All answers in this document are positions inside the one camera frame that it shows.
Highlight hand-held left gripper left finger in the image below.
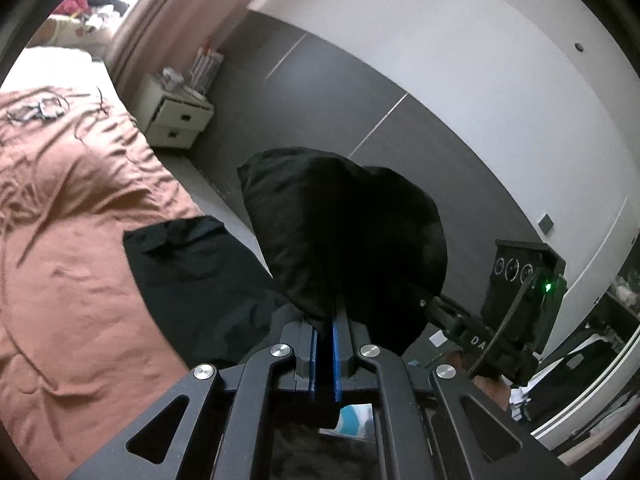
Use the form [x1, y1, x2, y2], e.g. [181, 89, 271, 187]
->
[65, 315, 319, 480]

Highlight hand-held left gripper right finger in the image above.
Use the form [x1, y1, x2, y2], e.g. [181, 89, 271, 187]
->
[331, 294, 576, 480]

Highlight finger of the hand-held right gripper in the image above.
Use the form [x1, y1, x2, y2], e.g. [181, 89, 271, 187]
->
[421, 294, 469, 337]

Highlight black pants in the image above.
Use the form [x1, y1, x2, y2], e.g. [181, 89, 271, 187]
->
[122, 146, 448, 480]

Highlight person's right hand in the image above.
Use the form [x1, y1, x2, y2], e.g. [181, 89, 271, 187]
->
[446, 351, 510, 412]

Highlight teal white object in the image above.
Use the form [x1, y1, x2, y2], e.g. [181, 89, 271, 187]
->
[339, 404, 374, 442]

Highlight brown blanket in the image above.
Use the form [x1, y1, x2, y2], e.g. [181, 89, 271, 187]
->
[0, 87, 202, 463]

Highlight white nightstand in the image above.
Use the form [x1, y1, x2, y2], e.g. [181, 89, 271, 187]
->
[134, 73, 216, 150]

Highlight pink curtain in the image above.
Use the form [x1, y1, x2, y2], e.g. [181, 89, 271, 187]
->
[102, 0, 282, 92]

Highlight beige duvet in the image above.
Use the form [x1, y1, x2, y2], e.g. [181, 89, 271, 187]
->
[0, 45, 117, 97]

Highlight pile of clothes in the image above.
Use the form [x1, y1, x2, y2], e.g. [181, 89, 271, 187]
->
[54, 0, 135, 22]

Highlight thin black cable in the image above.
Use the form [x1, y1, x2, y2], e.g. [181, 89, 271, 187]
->
[74, 86, 110, 138]

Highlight tangled black cable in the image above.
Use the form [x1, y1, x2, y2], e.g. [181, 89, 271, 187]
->
[6, 94, 72, 125]

